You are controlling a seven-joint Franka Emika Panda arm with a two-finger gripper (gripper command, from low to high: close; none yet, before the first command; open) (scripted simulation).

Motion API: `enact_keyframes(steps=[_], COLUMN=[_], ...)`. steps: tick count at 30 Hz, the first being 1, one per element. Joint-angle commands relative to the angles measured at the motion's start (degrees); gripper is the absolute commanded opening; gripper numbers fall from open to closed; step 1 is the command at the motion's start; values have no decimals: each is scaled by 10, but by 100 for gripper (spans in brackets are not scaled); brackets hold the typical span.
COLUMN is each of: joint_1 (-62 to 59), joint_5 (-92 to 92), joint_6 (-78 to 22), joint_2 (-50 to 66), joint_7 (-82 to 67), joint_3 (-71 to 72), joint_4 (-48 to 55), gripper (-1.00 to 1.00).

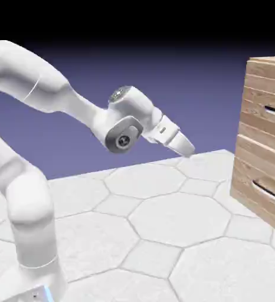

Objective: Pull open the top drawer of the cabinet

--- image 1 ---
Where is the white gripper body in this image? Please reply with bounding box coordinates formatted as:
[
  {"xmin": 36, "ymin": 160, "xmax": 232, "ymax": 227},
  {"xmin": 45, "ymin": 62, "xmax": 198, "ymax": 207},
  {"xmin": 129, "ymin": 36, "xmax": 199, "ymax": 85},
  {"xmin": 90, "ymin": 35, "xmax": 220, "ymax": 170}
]
[{"xmin": 168, "ymin": 132, "xmax": 196, "ymax": 158}]

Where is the light wood drawer front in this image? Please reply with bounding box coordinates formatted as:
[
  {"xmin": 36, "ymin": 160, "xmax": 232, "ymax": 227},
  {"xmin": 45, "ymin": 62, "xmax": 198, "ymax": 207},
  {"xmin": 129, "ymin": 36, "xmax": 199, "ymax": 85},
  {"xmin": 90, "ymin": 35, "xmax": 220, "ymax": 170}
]
[
  {"xmin": 238, "ymin": 61, "xmax": 275, "ymax": 147},
  {"xmin": 230, "ymin": 134, "xmax": 275, "ymax": 237}
]

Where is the light wood cabinet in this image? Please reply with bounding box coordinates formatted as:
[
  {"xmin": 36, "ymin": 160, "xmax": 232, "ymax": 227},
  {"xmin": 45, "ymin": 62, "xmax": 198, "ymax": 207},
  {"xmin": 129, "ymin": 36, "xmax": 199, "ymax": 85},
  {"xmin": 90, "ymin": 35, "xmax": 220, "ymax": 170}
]
[{"xmin": 230, "ymin": 55, "xmax": 275, "ymax": 238}]

